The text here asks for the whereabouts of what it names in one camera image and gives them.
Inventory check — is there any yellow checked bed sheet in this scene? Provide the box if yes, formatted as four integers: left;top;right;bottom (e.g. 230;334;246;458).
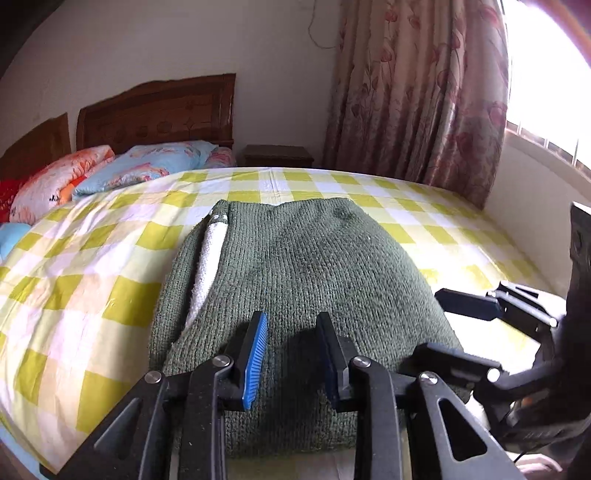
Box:
0;166;568;476

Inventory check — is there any dark wooden nightstand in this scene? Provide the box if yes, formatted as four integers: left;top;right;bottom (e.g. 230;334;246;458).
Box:
242;144;315;169

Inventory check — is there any small wooden headboard panel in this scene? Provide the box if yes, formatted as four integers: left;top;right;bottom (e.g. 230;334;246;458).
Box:
0;113;72;183

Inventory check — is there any thin wall cable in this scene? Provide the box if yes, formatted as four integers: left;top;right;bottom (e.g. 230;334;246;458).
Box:
308;0;340;51

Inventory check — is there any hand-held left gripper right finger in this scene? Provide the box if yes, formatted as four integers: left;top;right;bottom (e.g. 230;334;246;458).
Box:
315;311;522;480

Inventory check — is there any pink orange floral pillow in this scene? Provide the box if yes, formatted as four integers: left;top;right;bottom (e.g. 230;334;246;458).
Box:
9;144;116;224

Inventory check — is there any green and white knit sweater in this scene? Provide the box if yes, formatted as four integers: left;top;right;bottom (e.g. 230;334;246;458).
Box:
148;198;465;459

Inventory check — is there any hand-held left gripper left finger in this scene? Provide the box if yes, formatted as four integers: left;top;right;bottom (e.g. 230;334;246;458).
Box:
58;311;269;480

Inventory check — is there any light blue floral pillow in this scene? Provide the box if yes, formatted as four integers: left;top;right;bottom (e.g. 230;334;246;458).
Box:
71;140;219;197

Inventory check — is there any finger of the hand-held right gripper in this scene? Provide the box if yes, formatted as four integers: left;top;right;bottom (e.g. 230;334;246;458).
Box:
409;342;542;406
434;281;561;330

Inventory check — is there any bright window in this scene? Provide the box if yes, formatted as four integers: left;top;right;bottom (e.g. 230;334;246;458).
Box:
503;0;591;169

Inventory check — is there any light blue cloth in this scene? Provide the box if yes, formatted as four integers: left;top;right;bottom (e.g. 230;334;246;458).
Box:
0;223;33;260

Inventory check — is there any large carved wooden headboard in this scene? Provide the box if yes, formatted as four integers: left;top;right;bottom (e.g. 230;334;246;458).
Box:
76;73;237;155

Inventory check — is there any red pillow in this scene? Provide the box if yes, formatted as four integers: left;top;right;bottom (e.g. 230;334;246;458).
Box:
0;178;28;223

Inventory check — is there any pink floral curtain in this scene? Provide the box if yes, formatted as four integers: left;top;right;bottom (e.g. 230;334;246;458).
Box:
322;0;511;210

